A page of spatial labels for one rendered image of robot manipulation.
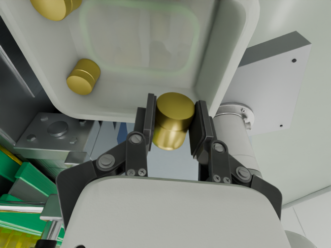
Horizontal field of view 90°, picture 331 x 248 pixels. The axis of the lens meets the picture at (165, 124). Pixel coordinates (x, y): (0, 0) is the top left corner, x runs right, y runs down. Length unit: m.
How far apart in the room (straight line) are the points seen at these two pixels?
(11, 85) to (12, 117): 0.04
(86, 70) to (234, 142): 0.38
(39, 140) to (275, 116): 0.60
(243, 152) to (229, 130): 0.07
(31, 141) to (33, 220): 0.14
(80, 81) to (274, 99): 0.48
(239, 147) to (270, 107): 0.18
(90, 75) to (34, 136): 0.12
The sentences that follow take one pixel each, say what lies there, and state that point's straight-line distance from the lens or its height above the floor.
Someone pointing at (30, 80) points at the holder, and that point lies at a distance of 0.32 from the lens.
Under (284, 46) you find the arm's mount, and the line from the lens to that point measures 0.49.
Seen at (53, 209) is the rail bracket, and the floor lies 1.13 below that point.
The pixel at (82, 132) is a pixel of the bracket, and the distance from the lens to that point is 0.28.
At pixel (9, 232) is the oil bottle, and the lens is 0.42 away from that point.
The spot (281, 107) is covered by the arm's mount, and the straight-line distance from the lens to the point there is 0.60.
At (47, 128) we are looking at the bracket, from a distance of 0.31.
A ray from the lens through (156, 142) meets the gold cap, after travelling 0.16.
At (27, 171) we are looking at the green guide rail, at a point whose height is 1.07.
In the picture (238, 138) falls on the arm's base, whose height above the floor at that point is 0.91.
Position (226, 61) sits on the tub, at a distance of 0.20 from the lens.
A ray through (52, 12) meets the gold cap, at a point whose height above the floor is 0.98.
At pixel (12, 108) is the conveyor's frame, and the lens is 0.30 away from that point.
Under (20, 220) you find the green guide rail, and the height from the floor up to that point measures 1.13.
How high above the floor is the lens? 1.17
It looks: 40 degrees down
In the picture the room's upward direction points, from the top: 178 degrees counter-clockwise
